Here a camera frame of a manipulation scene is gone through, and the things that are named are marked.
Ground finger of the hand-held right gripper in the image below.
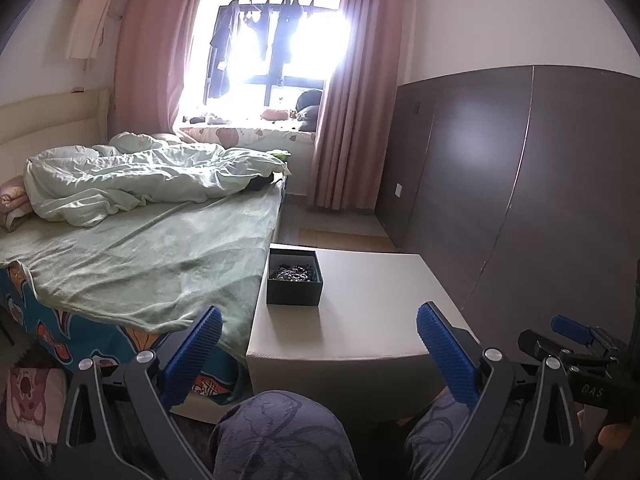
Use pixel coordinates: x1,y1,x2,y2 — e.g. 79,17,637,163
551,315,608,351
517,329,576,368

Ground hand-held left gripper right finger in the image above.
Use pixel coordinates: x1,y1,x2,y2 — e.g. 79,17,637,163
416,301,586,480

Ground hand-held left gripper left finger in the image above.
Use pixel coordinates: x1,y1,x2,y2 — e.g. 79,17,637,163
55,305,224,480

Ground black jewelry box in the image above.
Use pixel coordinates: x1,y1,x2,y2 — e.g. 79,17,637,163
266,247,325,307

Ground pile of bracelets and keyrings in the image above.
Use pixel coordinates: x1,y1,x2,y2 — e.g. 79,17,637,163
271,266,308,284

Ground person's right hand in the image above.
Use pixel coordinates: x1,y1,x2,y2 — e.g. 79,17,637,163
601,422,632,453

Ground person's right leg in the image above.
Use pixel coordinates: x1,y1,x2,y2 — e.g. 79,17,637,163
404,392,506,480

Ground teal printed bed cover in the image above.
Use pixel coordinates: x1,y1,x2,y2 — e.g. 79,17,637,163
0,260,247,408

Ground white square table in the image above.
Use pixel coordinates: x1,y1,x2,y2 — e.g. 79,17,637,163
246,244,481,423

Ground green bedsheet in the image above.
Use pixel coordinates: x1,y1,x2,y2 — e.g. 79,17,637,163
0,180,287,361

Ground person's knees in patterned trousers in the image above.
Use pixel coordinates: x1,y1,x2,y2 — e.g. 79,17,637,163
209,389,362,480

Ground dark brown wardrobe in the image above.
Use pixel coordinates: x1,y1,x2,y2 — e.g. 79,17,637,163
375,64,640,351

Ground pink cartoon bag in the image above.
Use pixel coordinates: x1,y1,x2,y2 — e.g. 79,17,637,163
5,365,69,463

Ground light green quilt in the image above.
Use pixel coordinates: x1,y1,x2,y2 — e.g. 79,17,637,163
25,131,292,229

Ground printed window seat cushion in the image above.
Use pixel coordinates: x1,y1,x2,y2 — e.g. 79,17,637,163
179,124,319,147

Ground pink folded blanket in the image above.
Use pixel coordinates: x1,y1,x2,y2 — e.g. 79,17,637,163
0,177,35,234

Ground pink curtain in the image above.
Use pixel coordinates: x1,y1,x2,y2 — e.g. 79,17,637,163
111,0,217,147
309,0,407,211

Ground beige bed headboard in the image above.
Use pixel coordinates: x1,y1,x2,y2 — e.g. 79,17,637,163
0,86,112,188

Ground black bag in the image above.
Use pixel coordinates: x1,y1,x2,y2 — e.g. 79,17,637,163
294,88,325,134

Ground hanging dark clothes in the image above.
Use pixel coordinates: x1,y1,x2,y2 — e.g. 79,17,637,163
207,0,307,101

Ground window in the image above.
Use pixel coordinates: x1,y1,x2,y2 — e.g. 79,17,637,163
202,2,347,113

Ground covered air conditioner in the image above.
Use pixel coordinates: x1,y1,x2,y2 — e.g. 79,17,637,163
47,0,122,70

